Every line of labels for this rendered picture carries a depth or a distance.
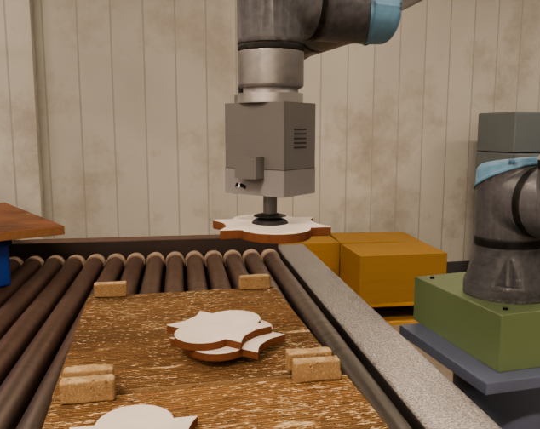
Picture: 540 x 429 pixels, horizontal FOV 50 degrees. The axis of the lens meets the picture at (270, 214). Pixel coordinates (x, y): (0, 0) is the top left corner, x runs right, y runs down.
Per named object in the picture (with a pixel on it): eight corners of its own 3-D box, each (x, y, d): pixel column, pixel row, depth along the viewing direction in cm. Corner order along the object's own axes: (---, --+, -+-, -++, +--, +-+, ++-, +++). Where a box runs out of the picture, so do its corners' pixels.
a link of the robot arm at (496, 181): (510, 227, 107) (513, 153, 105) (573, 238, 94) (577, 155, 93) (457, 233, 102) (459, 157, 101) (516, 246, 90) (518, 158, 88)
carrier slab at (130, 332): (274, 294, 114) (274, 286, 114) (341, 382, 74) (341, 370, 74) (88, 305, 107) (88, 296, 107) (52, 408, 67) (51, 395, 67)
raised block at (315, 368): (337, 374, 73) (337, 353, 72) (341, 380, 71) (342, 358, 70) (290, 378, 71) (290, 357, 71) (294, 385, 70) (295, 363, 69)
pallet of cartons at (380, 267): (400, 287, 462) (402, 230, 455) (454, 322, 377) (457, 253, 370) (241, 294, 439) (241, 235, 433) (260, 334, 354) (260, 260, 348)
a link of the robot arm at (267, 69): (278, 45, 60) (219, 52, 65) (278, 90, 61) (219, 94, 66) (316, 53, 66) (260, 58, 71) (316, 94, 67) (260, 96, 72)
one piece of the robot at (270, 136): (203, 68, 64) (204, 215, 66) (267, 63, 59) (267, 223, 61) (257, 75, 72) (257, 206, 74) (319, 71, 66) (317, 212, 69)
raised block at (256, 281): (268, 286, 113) (268, 272, 113) (270, 288, 111) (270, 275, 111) (238, 288, 112) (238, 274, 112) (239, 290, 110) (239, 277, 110)
